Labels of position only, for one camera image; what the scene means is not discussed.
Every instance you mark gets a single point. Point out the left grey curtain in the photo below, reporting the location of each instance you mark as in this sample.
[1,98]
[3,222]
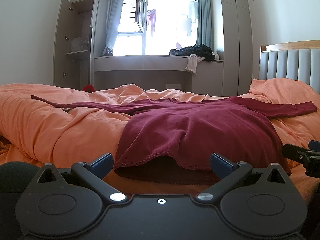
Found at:
[112,24]

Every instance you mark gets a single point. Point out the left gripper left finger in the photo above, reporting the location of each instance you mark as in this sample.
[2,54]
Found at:
[92,175]

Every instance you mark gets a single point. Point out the grey curtain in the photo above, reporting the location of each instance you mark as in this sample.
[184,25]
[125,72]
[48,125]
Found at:
[204,26]
[112,24]

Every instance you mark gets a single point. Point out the grey window bench cabinet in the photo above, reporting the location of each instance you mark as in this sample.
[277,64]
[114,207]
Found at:
[158,72]

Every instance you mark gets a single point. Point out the red object beside bed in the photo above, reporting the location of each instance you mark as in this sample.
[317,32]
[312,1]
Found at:
[88,88]

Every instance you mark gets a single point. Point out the orange pillow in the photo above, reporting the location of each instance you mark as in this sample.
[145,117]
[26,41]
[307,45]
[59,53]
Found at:
[282,91]

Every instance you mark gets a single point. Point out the dark red long-sleeve shirt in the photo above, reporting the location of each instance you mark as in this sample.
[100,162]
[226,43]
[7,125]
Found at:
[168,141]

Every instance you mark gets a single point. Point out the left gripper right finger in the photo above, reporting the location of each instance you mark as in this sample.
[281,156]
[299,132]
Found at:
[232,175]

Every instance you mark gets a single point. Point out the orange duvet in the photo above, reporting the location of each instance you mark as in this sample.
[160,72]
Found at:
[35,132]

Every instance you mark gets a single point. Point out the dark clothes pile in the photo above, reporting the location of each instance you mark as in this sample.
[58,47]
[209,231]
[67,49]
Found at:
[200,50]

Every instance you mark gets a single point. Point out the grey padded wooden headboard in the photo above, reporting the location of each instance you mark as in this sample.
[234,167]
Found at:
[293,60]

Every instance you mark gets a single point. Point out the right grey curtain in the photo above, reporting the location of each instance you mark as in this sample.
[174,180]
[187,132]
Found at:
[204,26]

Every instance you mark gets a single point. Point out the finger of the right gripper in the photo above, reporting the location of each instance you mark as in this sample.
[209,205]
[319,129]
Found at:
[314,145]
[298,154]

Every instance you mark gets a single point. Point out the white hanging garment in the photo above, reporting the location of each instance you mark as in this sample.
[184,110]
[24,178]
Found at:
[192,62]

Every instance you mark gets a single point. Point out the open beige wardrobe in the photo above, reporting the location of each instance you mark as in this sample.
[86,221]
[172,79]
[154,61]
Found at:
[75,19]

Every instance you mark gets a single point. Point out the pink hanging garment outside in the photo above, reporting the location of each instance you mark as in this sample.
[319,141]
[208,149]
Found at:
[151,19]

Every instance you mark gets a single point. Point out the tall beige closet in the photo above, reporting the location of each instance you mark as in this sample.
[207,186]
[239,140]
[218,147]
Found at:
[232,40]

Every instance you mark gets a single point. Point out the window with open sash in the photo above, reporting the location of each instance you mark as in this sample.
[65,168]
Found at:
[160,26]

